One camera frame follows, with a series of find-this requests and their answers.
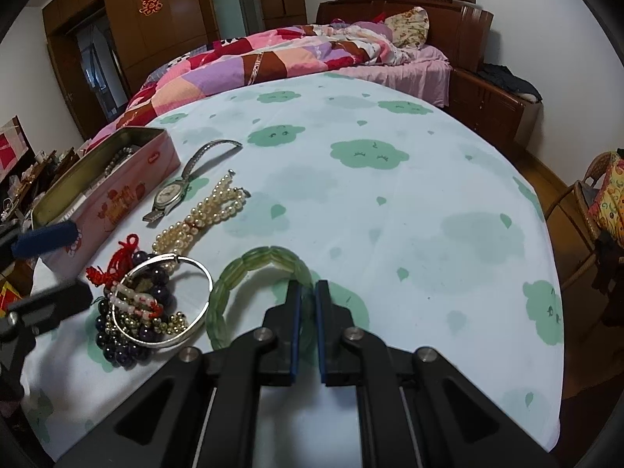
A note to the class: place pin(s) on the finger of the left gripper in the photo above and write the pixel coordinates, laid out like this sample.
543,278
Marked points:
41,241

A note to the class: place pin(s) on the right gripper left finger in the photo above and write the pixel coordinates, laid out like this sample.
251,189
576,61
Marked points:
279,365

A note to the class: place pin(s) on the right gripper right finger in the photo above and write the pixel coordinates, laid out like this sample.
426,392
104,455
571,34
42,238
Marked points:
336,363

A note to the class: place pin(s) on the silver bangle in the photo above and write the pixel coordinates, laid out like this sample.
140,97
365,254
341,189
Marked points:
140,305

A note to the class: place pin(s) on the silver wristwatch metal band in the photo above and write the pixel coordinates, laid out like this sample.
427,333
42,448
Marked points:
171,195

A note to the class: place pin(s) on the cluttered side shelf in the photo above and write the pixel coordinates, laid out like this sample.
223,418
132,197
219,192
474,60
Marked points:
25,176

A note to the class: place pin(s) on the pink tin box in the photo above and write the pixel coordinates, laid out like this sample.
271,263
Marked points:
98,192

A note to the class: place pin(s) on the cloud pattern tablecloth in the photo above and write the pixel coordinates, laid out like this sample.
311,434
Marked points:
425,232

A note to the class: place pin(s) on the patchwork quilt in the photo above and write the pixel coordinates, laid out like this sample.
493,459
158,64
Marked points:
271,55

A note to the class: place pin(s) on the brown wooden wardrobe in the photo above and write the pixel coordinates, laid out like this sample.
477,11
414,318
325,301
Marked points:
103,50

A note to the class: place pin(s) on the wicker chair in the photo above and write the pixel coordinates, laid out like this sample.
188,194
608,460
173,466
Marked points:
604,251

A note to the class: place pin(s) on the red double happiness decal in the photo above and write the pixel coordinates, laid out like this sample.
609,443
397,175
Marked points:
150,7

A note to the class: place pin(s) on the wooden nightstand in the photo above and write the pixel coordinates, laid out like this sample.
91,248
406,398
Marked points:
504,120

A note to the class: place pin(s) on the pink bed sheet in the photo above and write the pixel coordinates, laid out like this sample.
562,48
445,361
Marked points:
426,76

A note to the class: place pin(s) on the colourful patterned cushion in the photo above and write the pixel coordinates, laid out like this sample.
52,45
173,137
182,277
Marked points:
607,209

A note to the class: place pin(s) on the dark clothes on nightstand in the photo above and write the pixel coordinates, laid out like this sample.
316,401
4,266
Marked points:
504,79

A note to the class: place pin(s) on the floral pillow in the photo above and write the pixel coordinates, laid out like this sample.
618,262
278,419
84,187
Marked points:
409,29

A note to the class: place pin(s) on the wooden headboard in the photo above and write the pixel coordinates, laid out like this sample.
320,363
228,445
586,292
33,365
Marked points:
458,28

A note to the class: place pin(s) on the red knotted cord charm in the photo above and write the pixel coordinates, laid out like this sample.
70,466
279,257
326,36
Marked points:
118,266

